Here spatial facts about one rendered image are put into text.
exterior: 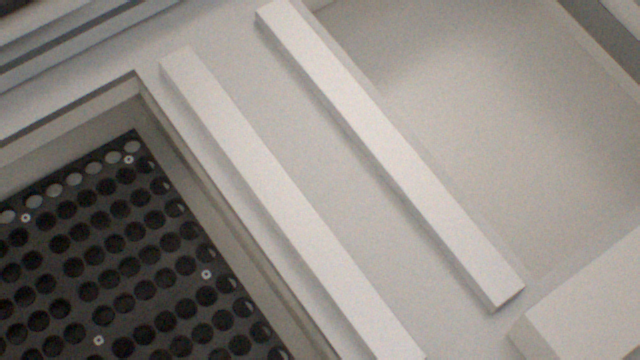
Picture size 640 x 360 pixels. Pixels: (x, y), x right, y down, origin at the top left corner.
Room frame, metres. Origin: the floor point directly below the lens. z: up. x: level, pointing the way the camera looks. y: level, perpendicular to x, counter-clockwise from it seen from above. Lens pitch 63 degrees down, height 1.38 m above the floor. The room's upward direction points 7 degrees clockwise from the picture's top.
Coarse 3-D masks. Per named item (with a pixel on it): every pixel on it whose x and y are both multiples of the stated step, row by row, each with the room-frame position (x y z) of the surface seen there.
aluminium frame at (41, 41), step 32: (32, 0) 0.29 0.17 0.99; (64, 0) 0.29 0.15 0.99; (96, 0) 0.30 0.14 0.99; (128, 0) 0.31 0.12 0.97; (160, 0) 0.32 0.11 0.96; (0, 32) 0.26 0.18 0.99; (32, 32) 0.27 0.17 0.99; (64, 32) 0.28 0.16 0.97; (96, 32) 0.29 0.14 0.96; (0, 64) 0.25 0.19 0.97; (32, 64) 0.27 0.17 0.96
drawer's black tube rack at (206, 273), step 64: (128, 192) 0.22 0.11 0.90; (0, 256) 0.18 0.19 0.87; (64, 256) 0.17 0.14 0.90; (128, 256) 0.18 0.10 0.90; (192, 256) 0.18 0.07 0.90; (0, 320) 0.13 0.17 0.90; (64, 320) 0.13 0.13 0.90; (128, 320) 0.14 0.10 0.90; (192, 320) 0.14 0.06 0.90; (256, 320) 0.15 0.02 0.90
